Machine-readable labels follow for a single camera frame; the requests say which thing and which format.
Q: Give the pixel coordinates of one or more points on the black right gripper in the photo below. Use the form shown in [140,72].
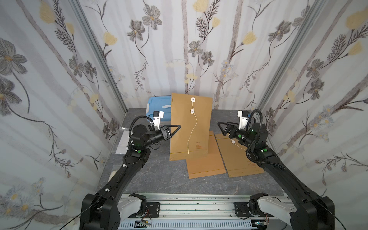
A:
[231,131]

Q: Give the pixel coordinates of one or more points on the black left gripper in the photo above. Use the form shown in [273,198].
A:
[165,132]

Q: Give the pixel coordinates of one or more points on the kraft file bag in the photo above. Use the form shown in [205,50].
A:
[211,164]
[193,113]
[234,156]

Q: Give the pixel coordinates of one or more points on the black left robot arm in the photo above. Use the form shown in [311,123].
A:
[102,210]

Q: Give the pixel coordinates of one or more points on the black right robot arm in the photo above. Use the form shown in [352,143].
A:
[309,211]

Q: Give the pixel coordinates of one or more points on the clear plastic zip bag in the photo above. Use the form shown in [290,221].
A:
[122,141]

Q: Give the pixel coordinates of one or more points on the blue lid storage box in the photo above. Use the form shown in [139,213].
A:
[160,103]

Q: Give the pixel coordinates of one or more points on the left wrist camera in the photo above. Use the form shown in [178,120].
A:
[157,116]

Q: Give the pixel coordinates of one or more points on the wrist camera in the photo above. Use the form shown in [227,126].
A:
[243,116]
[157,116]

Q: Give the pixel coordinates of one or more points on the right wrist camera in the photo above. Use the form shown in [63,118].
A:
[243,116]

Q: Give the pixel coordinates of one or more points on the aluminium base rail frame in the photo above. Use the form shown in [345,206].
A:
[191,206]

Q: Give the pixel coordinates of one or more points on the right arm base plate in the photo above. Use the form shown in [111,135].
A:
[242,210]

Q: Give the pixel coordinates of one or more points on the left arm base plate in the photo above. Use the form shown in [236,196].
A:
[152,209]

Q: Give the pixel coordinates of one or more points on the white slotted cable duct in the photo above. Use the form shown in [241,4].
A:
[236,224]

